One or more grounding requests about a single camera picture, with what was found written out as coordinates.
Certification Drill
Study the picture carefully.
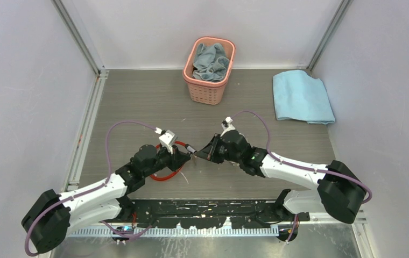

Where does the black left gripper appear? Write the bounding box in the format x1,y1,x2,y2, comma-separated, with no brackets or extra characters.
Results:
143,144,189,178

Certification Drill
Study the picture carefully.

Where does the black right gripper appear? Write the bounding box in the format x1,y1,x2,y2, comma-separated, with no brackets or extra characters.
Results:
196,134,242,164

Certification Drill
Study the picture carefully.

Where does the red cable lock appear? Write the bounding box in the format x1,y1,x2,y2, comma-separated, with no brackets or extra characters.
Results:
150,140,196,181

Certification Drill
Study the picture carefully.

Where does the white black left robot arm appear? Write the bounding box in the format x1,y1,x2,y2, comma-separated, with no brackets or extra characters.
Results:
21,144,196,257

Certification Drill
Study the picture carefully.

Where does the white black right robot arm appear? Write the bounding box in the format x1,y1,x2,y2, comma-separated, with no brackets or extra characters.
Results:
195,130,368,224

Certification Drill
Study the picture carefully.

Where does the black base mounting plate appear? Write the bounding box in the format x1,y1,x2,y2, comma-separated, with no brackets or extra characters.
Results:
108,199,294,229

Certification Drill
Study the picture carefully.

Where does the pink plastic basket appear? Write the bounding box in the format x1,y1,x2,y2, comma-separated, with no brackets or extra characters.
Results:
182,37,235,105

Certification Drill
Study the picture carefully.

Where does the grey cloth in basket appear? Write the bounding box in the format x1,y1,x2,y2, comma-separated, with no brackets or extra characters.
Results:
192,43,230,82

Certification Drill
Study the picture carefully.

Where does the light blue folded towel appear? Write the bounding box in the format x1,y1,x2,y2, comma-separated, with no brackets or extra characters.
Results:
272,70,335,125

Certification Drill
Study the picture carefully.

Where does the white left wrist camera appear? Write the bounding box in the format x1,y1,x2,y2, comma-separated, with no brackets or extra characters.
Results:
154,127,177,154

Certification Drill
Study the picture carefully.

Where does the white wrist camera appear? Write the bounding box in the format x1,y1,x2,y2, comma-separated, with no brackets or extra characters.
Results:
221,117,236,136
154,127,177,154

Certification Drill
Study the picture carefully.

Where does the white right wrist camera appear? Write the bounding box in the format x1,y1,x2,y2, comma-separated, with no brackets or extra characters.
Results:
221,117,236,136

